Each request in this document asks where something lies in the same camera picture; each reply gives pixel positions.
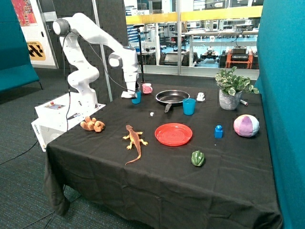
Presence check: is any black frying pan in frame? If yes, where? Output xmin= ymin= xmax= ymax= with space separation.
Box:
xmin=155 ymin=90 xmax=190 ymax=113

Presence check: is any red wall poster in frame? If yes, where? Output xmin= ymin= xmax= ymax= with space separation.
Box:
xmin=11 ymin=0 xmax=38 ymax=27

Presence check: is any green toy pepper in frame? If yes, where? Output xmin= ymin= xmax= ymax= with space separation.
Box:
xmin=191 ymin=150 xmax=205 ymax=167

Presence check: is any white marker pen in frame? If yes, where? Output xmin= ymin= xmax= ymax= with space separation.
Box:
xmin=240 ymin=100 xmax=248 ymax=106

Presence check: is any orange toy lizard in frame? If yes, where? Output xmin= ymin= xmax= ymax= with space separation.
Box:
xmin=123 ymin=125 xmax=148 ymax=165

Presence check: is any potted green plant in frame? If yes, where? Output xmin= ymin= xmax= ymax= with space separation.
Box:
xmin=215 ymin=66 xmax=259 ymax=110

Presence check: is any red plastic plate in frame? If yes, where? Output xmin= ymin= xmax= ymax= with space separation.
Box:
xmin=154 ymin=123 xmax=193 ymax=146

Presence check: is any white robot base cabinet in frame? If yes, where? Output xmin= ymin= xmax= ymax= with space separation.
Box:
xmin=31 ymin=92 xmax=105 ymax=152

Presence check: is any black tablecloth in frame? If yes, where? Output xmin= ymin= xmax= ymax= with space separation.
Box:
xmin=43 ymin=84 xmax=283 ymax=229

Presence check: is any blue plastic cup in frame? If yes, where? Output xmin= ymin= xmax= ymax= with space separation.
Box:
xmin=183 ymin=98 xmax=196 ymax=115

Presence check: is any pastel plush ball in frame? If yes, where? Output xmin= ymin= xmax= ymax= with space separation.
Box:
xmin=234 ymin=114 xmax=260 ymax=137

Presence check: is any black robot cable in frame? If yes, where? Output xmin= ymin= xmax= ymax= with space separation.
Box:
xmin=0 ymin=31 xmax=134 ymax=165

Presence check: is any pink mug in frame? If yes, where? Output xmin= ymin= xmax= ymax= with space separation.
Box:
xmin=142 ymin=83 xmax=153 ymax=94

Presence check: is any white sponge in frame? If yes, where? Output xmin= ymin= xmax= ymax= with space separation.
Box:
xmin=121 ymin=92 xmax=137 ymax=99

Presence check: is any blue toy block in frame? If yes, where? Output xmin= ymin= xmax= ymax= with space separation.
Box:
xmin=214 ymin=125 xmax=223 ymax=138

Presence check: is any brown teddy bear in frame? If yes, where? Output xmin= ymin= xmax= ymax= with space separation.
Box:
xmin=80 ymin=116 xmax=105 ymax=133

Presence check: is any blue cup near gripper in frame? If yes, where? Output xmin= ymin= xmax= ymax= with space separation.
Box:
xmin=132 ymin=90 xmax=141 ymax=104

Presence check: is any teal sofa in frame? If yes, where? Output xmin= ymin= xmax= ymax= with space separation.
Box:
xmin=0 ymin=0 xmax=40 ymax=92

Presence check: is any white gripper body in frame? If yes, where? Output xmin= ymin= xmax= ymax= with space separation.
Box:
xmin=126 ymin=81 xmax=140 ymax=94

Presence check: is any black camera stand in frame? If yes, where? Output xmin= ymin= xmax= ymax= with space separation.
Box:
xmin=133 ymin=23 xmax=146 ymax=83

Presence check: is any yellow black sign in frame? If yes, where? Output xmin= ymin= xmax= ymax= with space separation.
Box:
xmin=27 ymin=41 xmax=46 ymax=61

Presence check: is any teal partition wall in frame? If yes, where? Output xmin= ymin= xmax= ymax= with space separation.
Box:
xmin=257 ymin=0 xmax=305 ymax=229

